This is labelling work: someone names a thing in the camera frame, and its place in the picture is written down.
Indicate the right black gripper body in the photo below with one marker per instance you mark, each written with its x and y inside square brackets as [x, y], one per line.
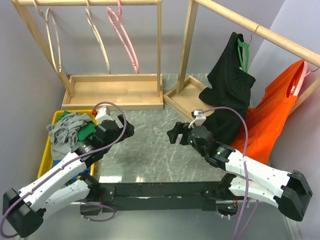
[182, 128]

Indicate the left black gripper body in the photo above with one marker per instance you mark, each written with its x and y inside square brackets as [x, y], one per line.
[127, 131]

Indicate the grey tank top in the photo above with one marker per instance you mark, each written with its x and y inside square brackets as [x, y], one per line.
[64, 134]

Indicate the pink plastic hanger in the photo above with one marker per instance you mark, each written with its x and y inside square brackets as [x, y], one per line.
[116, 22]

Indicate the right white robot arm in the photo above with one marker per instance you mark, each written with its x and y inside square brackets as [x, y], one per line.
[289, 192]

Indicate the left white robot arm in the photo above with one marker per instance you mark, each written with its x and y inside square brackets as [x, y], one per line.
[27, 208]

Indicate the green plastic hanger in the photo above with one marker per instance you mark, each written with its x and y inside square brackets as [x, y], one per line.
[243, 49]

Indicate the middle beige wooden hanger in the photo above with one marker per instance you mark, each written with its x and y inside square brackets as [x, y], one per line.
[96, 33]

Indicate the light pink hanger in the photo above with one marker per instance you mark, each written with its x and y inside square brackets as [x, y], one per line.
[296, 83]

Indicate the green garment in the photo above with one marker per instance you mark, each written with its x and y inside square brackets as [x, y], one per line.
[84, 130]

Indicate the right wooden clothes rack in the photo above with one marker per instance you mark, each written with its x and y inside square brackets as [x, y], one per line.
[184, 97]

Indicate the wooden clothes rack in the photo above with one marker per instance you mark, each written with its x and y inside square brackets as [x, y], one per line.
[184, 97]
[82, 91]

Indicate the blue garment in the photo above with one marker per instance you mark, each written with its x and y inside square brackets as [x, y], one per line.
[76, 177]

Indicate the left wooden clothes rack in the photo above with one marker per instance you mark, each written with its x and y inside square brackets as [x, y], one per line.
[82, 91]

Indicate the black garment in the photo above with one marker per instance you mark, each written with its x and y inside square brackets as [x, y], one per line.
[230, 87]

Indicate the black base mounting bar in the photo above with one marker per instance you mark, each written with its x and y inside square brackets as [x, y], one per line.
[148, 196]

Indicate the yellow plastic bin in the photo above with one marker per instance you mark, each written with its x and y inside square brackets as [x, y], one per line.
[47, 160]

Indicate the orange garment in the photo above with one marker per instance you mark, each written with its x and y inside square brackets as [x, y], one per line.
[266, 121]

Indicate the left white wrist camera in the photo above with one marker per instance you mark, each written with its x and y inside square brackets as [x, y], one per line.
[101, 114]

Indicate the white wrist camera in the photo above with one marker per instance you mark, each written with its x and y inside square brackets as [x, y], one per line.
[101, 114]
[199, 118]

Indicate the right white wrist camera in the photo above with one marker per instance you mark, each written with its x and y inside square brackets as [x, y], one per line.
[199, 118]

